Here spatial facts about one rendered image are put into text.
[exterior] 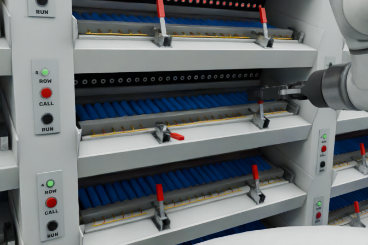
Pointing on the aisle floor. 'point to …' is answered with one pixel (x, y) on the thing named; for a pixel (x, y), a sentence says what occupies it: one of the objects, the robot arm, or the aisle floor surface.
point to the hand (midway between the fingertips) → (261, 94)
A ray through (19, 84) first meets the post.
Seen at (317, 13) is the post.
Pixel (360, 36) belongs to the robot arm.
